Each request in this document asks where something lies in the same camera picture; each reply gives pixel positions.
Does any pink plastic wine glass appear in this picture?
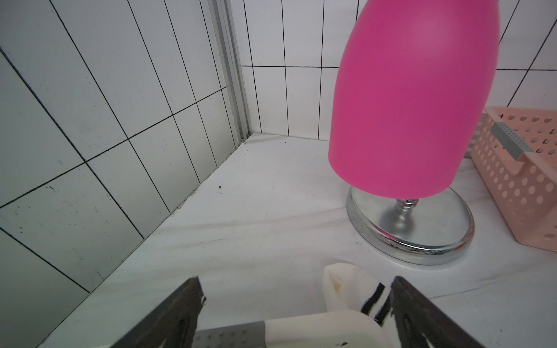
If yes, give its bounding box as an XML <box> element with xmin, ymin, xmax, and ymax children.
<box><xmin>329</xmin><ymin>0</ymin><xmax>500</xmax><ymax>200</ymax></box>

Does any cream sock with black stripes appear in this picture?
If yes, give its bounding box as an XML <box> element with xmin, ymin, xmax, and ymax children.
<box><xmin>322</xmin><ymin>262</ymin><xmax>395</xmax><ymax>327</ymax></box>

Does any pink perforated plastic basket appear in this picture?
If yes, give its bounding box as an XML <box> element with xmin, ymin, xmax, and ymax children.
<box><xmin>471</xmin><ymin>107</ymin><xmax>556</xmax><ymax>252</ymax></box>

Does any white perforated plastic basket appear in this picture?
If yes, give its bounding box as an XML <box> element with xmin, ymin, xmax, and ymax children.
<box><xmin>191</xmin><ymin>309</ymin><xmax>390</xmax><ymax>348</ymax></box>

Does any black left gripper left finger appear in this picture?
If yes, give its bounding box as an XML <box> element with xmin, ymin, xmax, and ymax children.
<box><xmin>112</xmin><ymin>277</ymin><xmax>206</xmax><ymax>348</ymax></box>

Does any chrome glass holder stand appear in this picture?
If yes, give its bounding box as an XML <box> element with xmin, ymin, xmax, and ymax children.
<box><xmin>347</xmin><ymin>186</ymin><xmax>475</xmax><ymax>265</ymax></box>

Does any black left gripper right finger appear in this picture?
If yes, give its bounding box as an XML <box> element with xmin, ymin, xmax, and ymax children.
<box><xmin>390</xmin><ymin>276</ymin><xmax>482</xmax><ymax>347</ymax></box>

